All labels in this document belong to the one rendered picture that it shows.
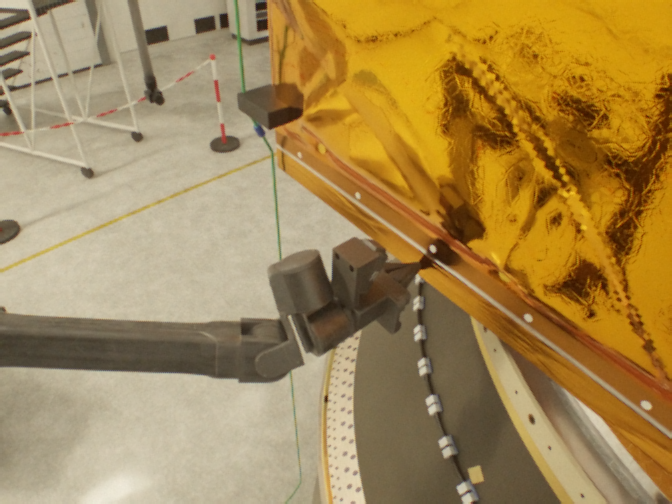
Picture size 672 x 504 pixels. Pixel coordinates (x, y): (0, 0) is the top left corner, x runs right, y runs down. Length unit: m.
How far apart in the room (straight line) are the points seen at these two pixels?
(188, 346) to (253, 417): 1.97
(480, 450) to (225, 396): 1.95
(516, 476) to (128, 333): 0.57
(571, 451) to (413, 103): 0.45
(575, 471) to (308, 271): 0.40
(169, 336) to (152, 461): 2.00
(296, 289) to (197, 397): 2.13
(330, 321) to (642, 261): 0.33
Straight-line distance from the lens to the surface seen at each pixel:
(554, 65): 0.38
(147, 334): 0.54
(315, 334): 0.53
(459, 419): 0.81
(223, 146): 4.54
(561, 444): 0.62
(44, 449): 2.78
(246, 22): 7.48
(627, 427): 0.60
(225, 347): 0.52
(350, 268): 0.50
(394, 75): 0.48
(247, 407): 2.52
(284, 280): 0.51
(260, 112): 0.71
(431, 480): 0.86
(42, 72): 7.33
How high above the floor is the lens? 2.22
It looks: 43 degrees down
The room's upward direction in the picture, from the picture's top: 2 degrees clockwise
